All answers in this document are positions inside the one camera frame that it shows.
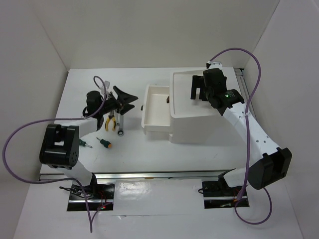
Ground green orange stubby screwdriver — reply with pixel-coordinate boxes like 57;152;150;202
97;137;112;148

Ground large silver ratchet wrench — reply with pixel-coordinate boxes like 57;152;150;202
117;114;124;136

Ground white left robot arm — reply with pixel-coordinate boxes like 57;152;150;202
39;86;138;199

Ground yellow handled pliers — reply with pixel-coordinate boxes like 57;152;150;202
104;112;117;132

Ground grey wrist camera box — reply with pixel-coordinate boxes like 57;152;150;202
101;81;110;98

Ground aluminium side rail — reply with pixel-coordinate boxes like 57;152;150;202
234;68;247;88

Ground aluminium front rail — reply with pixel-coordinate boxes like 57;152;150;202
39;170;227;183

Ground white drawer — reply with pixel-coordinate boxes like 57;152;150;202
141;85;171;133

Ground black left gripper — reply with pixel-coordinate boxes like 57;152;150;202
98;86;137;115

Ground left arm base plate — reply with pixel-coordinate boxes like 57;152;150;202
59;183;115;212

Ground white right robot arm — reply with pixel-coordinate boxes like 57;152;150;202
121;68;292;195

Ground white drawer cabinet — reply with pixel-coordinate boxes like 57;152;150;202
168;69;220;144

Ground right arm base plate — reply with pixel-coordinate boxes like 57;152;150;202
198;181;242;209

